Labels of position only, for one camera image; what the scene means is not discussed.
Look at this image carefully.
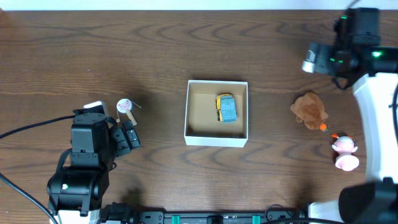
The white cardboard box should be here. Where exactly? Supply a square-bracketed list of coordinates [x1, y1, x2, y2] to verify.
[184, 80, 249, 147]

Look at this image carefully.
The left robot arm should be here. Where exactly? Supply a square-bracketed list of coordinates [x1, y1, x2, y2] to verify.
[47, 109, 141, 223]

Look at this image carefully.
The pig face rattle drum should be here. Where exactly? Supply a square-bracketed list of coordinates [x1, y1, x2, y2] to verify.
[116, 98, 141, 126]

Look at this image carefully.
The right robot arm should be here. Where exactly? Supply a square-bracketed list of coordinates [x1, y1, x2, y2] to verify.
[302, 7, 397, 223]

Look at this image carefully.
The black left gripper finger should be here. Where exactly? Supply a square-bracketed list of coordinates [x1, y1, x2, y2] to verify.
[122, 121, 141, 149]
[111, 127, 132, 157]

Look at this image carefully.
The yellow grey toy car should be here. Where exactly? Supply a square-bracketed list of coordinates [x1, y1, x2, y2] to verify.
[215, 93, 238, 123]

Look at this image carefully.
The pink white duck figure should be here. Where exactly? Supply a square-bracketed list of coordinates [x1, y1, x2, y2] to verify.
[331, 134, 359, 172]

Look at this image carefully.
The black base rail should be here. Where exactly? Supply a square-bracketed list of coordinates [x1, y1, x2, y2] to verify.
[97, 202, 306, 224]

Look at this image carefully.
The brown plush toy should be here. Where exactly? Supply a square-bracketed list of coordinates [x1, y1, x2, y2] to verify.
[290, 92, 328, 131]

